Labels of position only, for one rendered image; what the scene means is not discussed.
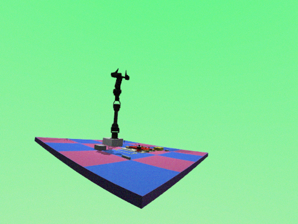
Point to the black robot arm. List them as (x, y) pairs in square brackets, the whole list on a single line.
[(116, 107)]

